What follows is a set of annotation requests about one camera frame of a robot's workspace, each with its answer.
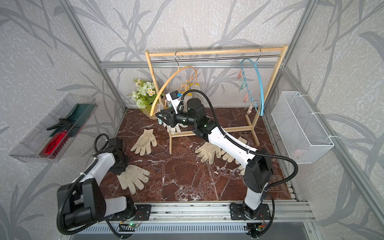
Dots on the red spray bottle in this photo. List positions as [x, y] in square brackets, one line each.
[54, 146]

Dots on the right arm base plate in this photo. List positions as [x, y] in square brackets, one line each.
[243, 212]

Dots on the clear plastic wall bin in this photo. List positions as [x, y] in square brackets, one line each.
[49, 140]

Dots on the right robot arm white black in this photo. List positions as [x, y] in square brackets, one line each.
[256, 163]

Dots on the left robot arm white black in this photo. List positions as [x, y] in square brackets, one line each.
[81, 203]

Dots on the potted white flower plant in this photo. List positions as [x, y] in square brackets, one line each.
[145, 96]

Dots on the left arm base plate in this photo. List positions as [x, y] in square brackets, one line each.
[142, 213]

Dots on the wooden clothes rack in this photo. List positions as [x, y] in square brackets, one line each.
[239, 78]

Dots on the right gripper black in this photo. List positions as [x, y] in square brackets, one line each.
[170, 115]

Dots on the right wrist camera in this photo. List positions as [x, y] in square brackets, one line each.
[174, 98]

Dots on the green dustpan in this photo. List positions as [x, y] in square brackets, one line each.
[74, 121]

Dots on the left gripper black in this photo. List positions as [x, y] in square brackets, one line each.
[119, 170]

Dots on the white glove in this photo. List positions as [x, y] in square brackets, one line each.
[242, 170]
[227, 157]
[208, 152]
[176, 129]
[133, 178]
[145, 143]

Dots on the white wire mesh basket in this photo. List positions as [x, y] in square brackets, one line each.
[302, 134]

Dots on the orange clip hanger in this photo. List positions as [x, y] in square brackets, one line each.
[160, 91]

